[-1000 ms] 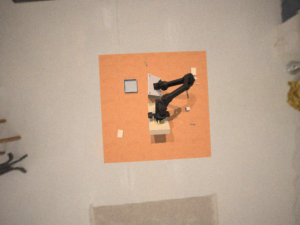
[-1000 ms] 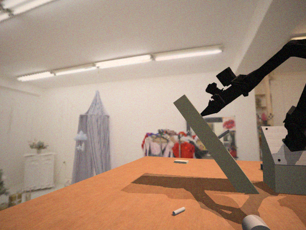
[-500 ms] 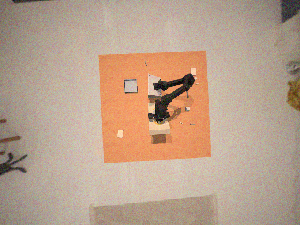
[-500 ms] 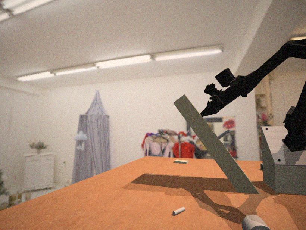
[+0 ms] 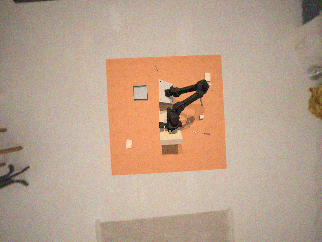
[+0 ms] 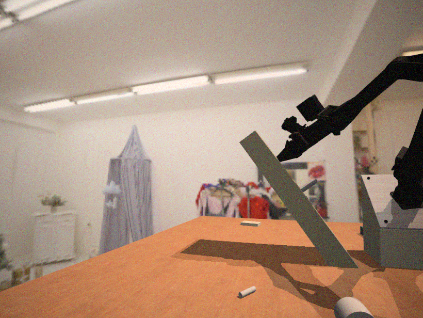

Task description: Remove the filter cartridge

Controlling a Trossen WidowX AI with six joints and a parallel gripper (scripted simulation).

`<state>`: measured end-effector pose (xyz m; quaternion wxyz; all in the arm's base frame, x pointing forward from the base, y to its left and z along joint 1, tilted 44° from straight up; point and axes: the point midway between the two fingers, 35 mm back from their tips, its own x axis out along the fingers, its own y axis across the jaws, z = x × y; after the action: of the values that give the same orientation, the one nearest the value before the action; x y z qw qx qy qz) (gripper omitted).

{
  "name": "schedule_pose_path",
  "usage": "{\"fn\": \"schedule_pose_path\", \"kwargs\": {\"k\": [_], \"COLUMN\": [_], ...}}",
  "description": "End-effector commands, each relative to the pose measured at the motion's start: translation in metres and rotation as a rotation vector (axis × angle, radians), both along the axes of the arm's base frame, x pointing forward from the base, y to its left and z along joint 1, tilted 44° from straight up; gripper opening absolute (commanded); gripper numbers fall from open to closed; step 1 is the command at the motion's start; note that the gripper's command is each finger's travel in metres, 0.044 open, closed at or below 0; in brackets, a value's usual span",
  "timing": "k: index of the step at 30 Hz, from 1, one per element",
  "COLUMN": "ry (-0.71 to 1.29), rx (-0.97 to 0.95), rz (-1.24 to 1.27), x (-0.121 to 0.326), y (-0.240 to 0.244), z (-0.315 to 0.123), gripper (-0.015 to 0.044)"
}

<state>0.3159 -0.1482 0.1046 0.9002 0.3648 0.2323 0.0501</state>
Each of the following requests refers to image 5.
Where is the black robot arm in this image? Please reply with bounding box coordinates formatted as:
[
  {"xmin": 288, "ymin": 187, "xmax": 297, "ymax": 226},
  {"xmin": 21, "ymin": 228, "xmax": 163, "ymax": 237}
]
[{"xmin": 165, "ymin": 79, "xmax": 209, "ymax": 130}]

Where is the cream service panel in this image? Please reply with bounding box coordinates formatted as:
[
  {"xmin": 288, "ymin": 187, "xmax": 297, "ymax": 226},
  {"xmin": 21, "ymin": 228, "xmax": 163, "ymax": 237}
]
[{"xmin": 159, "ymin": 111, "xmax": 183, "ymax": 145}]

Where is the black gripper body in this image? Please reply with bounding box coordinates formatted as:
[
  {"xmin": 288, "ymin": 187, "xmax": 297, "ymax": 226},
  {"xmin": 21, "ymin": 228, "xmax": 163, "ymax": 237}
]
[{"xmin": 159, "ymin": 118, "xmax": 182, "ymax": 128}]

